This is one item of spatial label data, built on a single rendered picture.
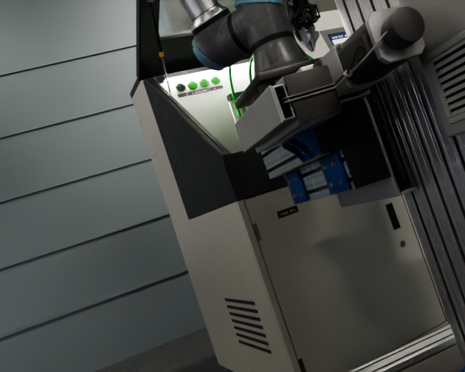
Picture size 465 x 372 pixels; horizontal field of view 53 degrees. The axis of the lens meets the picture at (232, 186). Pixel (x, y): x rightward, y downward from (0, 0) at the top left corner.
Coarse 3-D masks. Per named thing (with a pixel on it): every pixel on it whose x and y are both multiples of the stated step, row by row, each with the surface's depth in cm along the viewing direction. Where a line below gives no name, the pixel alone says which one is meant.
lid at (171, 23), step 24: (144, 0) 183; (168, 0) 190; (144, 24) 191; (168, 24) 199; (192, 24) 205; (144, 48) 200; (168, 48) 206; (192, 48) 212; (144, 72) 210; (168, 72) 217
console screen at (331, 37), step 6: (324, 30) 226; (330, 30) 227; (336, 30) 228; (342, 30) 229; (324, 36) 224; (330, 36) 225; (336, 36) 226; (342, 36) 227; (330, 42) 224; (336, 42) 224; (330, 48) 222
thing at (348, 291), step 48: (288, 192) 165; (288, 240) 162; (336, 240) 169; (384, 240) 177; (288, 288) 159; (336, 288) 166; (384, 288) 173; (432, 288) 181; (336, 336) 162; (384, 336) 169
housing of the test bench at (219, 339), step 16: (144, 96) 218; (144, 112) 226; (144, 128) 234; (160, 144) 217; (160, 160) 224; (160, 176) 232; (176, 192) 215; (176, 208) 222; (176, 224) 230; (192, 240) 214; (192, 256) 221; (192, 272) 229; (208, 288) 212; (208, 304) 219; (208, 320) 227; (224, 336) 211; (224, 352) 217
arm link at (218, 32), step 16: (192, 0) 121; (208, 0) 122; (192, 16) 124; (208, 16) 121; (224, 16) 122; (192, 32) 127; (208, 32) 122; (224, 32) 121; (208, 48) 125; (224, 48) 123; (208, 64) 128; (224, 64) 127
